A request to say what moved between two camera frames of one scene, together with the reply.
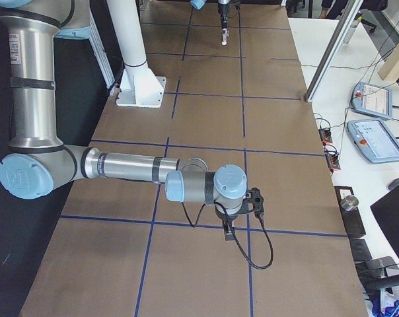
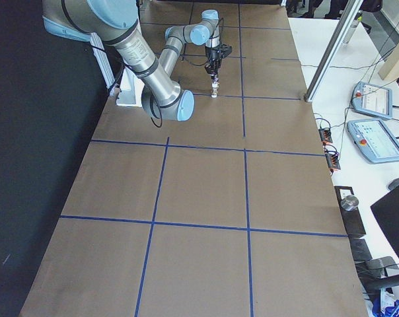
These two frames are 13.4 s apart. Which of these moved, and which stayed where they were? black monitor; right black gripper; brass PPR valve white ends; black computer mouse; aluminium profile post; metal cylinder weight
Moved: brass PPR valve white ends; right black gripper
Stayed: metal cylinder weight; aluminium profile post; black monitor; black computer mouse
